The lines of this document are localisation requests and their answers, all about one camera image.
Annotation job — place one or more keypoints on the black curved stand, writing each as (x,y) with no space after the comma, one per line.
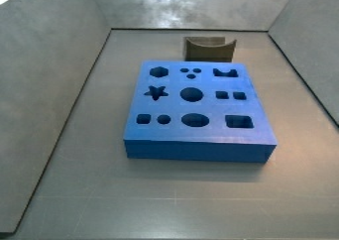
(209,49)

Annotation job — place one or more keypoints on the blue shape sorter block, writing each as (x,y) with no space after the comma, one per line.
(195,111)

